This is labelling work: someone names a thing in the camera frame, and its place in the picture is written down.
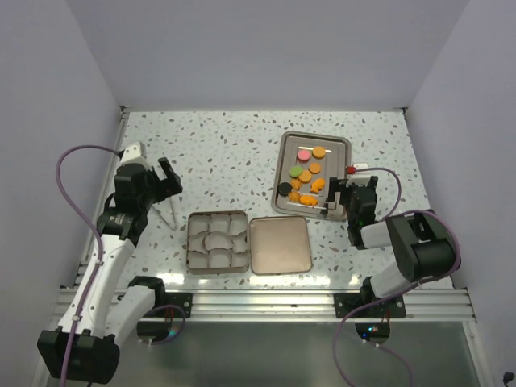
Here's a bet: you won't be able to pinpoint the black sandwich cookie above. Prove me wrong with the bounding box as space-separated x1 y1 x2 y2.
277 182 293 196

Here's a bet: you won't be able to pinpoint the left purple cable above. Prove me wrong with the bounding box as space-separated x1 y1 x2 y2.
56 144 124 380

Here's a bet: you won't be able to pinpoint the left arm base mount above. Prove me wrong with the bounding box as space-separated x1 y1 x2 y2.
158 292 194 322

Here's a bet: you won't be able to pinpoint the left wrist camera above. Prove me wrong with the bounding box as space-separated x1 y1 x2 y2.
119 141 148 168

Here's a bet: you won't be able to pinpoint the aluminium front rail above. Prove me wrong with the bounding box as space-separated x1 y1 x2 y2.
52 286 479 323

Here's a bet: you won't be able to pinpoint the orange round cookie lower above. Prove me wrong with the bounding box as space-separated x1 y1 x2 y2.
298 170 312 184

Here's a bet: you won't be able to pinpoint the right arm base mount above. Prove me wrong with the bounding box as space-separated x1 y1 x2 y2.
333 293 407 319

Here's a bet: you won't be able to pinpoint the orange round cookie middle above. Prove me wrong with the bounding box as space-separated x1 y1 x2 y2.
309 163 322 174

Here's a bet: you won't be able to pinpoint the pink round cookie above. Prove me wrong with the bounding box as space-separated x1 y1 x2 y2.
297 149 311 162

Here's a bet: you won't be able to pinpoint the purple cable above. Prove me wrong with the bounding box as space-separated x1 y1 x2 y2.
333 167 461 387
56 144 124 380

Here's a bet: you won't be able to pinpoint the gold tin lid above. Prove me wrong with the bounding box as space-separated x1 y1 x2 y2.
249 216 313 275

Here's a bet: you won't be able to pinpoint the orange swirl cookie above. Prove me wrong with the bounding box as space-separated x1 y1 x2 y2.
288 191 301 202

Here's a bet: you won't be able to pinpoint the gold cookie tin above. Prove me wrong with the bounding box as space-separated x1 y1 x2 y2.
186 210 250 275

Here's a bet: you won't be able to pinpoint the silver metal tray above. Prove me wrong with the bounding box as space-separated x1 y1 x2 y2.
272 131 351 221

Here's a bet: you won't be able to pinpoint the orange fish cookie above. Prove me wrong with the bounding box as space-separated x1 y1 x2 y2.
310 178 326 194

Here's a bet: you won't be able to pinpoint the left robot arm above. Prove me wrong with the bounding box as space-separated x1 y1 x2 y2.
37 157 187 385

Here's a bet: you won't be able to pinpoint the metal tongs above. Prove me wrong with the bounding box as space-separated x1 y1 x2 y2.
152 198 177 231

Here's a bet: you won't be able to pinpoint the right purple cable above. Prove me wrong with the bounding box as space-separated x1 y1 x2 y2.
333 167 461 387

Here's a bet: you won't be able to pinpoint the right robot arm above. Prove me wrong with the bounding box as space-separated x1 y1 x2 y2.
325 176 461 319

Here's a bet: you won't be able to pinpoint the orange round cookie top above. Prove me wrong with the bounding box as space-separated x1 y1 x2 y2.
312 146 326 159

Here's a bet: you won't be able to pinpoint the orange animal cookie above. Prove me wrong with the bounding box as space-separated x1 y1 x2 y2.
299 195 318 208

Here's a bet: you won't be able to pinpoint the orange round cookie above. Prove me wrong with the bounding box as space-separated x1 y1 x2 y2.
309 163 322 174
312 146 326 159
298 170 312 184

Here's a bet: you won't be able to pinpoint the orange flower cookie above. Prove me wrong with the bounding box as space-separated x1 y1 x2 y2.
290 179 302 190

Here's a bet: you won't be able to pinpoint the green round cookie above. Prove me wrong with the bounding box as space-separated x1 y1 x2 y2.
289 165 303 178

